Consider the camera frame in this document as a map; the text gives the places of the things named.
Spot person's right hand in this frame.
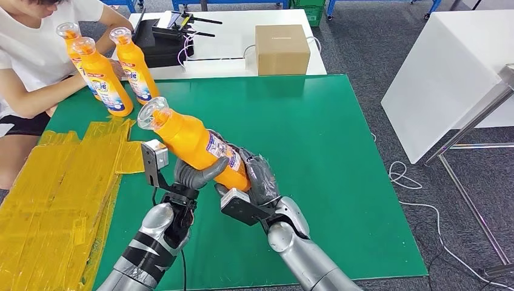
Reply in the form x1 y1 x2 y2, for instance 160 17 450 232
108 58 128 81

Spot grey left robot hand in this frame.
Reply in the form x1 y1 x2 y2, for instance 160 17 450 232
173 156 230 191

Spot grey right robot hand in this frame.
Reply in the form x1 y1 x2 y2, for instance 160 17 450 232
207 130 281 207

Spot orange detergent bottle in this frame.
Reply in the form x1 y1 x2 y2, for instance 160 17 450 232
137 96 252 192
72 36 134 118
55 22 101 101
109 27 161 106

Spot black carrying case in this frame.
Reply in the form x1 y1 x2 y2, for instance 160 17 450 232
133 19 195 69

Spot green table board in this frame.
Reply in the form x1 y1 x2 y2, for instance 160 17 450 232
46 75 429 291

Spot blue metal rack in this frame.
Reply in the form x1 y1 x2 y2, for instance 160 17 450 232
172 0 291 12
327 0 442 20
100 0 145 13

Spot black remote controller with antennas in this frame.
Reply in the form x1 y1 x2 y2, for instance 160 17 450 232
152 10 223 40

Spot person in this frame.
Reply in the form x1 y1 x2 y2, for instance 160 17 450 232
0 0 135 190

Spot brown cardboard box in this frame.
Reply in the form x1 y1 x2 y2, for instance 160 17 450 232
255 24 311 76

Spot yellow taped cardboard sheet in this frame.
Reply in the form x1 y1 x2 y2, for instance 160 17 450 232
0 116 146 291

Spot green plastic crate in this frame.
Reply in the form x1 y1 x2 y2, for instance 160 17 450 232
291 0 327 28

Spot large white table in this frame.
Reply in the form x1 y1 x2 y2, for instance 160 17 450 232
380 8 514 165

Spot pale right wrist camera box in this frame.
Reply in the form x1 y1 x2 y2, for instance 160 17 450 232
219 187 278 227

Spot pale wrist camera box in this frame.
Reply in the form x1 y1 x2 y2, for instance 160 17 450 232
219 187 278 227
140 139 170 190

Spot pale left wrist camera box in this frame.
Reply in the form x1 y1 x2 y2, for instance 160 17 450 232
140 139 170 190

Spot white cable by case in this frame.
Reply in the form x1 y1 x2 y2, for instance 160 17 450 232
177 33 197 67

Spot thin white cable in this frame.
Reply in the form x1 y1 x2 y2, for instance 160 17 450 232
242 35 322 61

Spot white floor cable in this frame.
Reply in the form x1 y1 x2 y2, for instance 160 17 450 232
369 132 514 291

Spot grey metal table frame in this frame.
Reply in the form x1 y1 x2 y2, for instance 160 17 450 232
424 63 514 278

